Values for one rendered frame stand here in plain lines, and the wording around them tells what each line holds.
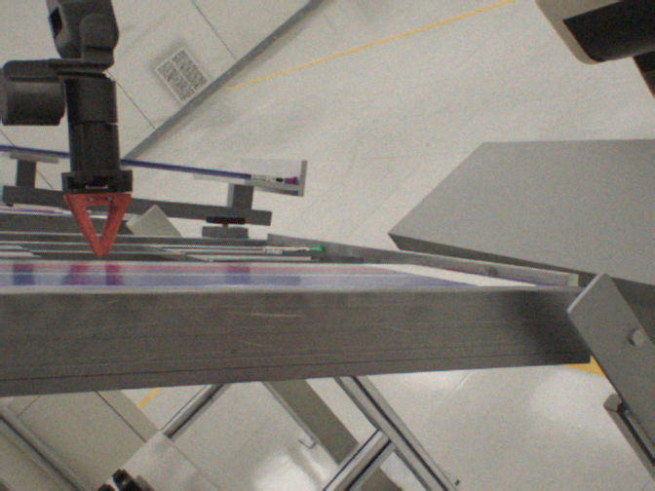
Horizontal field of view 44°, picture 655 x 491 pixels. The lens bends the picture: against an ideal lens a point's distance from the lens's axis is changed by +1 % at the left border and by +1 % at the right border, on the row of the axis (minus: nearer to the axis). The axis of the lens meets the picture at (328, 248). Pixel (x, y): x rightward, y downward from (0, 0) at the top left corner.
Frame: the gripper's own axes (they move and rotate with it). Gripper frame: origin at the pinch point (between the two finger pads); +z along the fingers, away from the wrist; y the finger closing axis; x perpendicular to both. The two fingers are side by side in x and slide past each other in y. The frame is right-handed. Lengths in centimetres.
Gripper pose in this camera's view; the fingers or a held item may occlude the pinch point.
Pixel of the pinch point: (100, 247)
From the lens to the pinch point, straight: 100.7
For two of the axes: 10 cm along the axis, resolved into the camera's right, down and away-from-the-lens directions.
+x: 8.9, -0.7, 4.4
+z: 0.3, 10.0, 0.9
